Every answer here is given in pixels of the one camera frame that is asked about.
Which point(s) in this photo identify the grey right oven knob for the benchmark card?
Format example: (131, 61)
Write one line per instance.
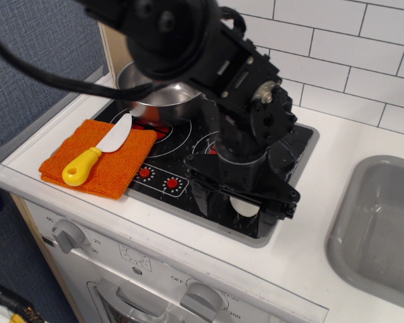
(202, 301)

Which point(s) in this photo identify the black toy stovetop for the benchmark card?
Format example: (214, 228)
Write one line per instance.
(162, 181)

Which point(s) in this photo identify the orange folded cloth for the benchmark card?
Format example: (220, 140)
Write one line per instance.
(113, 172)

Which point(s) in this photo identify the yellow handled toy knife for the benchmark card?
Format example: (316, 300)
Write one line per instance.
(78, 170)

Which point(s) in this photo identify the stainless steel pot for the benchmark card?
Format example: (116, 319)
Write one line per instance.
(174, 104)

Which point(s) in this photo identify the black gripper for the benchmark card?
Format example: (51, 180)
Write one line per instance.
(259, 182)

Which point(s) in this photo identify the grey oven knob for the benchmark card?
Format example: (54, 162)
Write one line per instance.
(202, 301)
(67, 235)

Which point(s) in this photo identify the wooden side post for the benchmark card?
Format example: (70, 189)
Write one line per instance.
(116, 50)

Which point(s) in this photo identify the grey sink basin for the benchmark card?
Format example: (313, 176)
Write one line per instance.
(366, 244)

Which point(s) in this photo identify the white sushi with black band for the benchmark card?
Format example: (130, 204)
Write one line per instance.
(244, 208)

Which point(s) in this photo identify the grey left oven knob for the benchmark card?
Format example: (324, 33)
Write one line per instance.
(67, 235)

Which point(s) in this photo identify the white toy oven front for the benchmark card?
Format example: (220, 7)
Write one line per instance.
(108, 281)

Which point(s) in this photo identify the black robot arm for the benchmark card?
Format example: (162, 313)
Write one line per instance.
(202, 45)

